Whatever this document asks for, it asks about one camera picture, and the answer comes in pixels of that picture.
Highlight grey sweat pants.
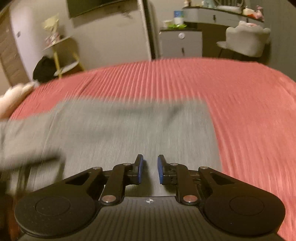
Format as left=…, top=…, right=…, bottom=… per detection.
left=1, top=99, right=222, bottom=196

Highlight grey vanity desk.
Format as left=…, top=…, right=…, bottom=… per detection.
left=183, top=6, right=264, bottom=57

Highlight white standing panel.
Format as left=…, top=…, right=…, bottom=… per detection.
left=137, top=0, right=160, bottom=60

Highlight grey fluffy chair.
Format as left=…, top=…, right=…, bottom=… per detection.
left=216, top=21, right=271, bottom=58

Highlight grey small cabinet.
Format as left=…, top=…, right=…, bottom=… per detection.
left=159, top=28, right=203, bottom=58

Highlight blue white canister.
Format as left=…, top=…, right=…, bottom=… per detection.
left=174, top=11, right=184, bottom=25

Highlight wall mounted black television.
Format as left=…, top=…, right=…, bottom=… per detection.
left=66, top=0, right=138, bottom=19

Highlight cream flower bouquet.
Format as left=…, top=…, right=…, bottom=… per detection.
left=42, top=14, right=60, bottom=46

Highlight red ribbed bed cover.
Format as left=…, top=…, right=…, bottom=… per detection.
left=11, top=58, right=295, bottom=240

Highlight black bag on floor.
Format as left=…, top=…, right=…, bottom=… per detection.
left=33, top=56, right=57, bottom=83

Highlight pink white pillow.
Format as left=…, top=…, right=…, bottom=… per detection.
left=0, top=82, right=35, bottom=120

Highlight yellow leg side table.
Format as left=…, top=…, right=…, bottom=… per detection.
left=42, top=36, right=85, bottom=79

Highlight wooden room door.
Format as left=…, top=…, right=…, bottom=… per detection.
left=1, top=4, right=30, bottom=86

